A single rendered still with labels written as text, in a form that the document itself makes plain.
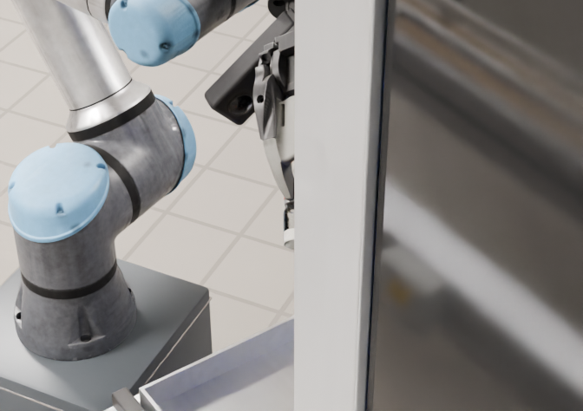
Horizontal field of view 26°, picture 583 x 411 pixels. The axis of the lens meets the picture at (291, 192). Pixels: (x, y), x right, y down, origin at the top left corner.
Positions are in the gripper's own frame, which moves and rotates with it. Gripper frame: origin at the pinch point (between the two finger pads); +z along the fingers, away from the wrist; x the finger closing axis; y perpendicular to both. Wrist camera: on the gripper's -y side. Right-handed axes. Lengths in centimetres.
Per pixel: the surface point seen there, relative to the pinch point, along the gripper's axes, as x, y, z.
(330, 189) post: -30.0, 23.9, 17.7
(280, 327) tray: 25.9, -20.1, 1.3
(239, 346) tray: 22.1, -22.9, 3.9
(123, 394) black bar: 13.5, -31.8, 9.5
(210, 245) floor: 128, -114, -66
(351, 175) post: -31.4, 26.2, 18.0
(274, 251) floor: 136, -101, -64
